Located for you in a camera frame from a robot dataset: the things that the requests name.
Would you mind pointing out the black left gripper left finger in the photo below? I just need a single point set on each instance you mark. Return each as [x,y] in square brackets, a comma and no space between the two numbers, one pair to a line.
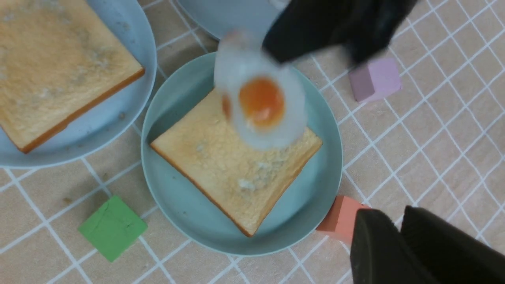
[380,255]

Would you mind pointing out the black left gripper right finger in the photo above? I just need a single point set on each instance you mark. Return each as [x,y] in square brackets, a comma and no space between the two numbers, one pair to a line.
[449,254]

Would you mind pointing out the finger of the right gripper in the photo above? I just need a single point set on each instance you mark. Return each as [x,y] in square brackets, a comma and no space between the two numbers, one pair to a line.
[374,25]
[307,26]

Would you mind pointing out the fried egg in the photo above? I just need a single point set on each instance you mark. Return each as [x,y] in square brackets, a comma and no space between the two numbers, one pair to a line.
[264,102]

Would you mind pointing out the toast slice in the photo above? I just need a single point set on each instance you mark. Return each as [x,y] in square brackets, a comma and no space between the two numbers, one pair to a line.
[242,182]
[58,60]

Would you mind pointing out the orange cube block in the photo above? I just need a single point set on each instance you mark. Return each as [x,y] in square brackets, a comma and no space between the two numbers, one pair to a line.
[339,222]

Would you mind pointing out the pink cube block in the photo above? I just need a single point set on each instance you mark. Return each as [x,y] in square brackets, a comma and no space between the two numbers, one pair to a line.
[377,79]

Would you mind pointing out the grey blue egg plate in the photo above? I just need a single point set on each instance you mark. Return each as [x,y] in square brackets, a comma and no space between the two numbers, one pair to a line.
[219,17]

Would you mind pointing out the teal green plate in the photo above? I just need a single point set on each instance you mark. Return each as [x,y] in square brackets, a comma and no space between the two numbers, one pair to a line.
[297,213]

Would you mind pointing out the light blue plate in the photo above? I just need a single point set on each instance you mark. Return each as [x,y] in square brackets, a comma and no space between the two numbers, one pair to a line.
[109,119]

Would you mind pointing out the green cube block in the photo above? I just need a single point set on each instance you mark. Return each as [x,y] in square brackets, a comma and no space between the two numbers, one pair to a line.
[113,228]

